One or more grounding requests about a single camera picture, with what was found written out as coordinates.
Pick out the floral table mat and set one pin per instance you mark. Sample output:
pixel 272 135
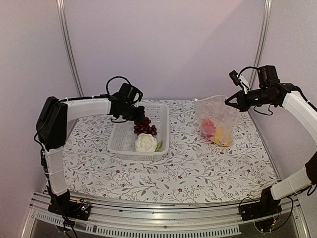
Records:
pixel 195 170

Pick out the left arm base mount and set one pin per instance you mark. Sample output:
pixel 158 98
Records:
pixel 79 209

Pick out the left aluminium frame post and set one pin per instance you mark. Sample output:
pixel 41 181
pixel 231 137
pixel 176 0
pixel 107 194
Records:
pixel 68 47

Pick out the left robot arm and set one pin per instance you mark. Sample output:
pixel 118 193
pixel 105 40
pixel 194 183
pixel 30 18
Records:
pixel 51 127

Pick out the small green toy vegetable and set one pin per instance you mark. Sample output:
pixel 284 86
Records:
pixel 159 145

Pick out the front aluminium rail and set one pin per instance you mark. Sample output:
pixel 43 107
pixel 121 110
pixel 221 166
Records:
pixel 114 218

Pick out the white toy cauliflower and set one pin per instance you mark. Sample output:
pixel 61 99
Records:
pixel 145 143

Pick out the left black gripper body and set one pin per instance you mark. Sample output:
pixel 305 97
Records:
pixel 129 113

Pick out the right aluminium frame post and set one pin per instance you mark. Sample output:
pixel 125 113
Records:
pixel 263 32

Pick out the aluminium frame post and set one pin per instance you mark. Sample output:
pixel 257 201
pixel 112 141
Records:
pixel 263 32
pixel 68 47

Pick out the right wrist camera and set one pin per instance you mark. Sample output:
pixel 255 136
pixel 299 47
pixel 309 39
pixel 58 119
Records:
pixel 239 80

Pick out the white plastic basket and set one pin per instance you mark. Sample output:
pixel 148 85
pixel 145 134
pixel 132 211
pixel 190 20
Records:
pixel 122 138

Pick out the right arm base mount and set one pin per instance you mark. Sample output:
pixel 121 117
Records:
pixel 250 209

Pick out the clear zip top bag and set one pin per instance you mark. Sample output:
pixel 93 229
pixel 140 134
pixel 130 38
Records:
pixel 214 108

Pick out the red toy bell pepper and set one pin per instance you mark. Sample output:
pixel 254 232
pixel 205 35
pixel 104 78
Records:
pixel 207 127

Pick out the dark purple toy grapes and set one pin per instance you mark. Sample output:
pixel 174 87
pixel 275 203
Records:
pixel 145 127

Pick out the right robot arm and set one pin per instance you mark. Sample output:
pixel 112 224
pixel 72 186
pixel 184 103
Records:
pixel 288 118

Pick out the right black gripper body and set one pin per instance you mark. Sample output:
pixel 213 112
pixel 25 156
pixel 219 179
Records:
pixel 246 104

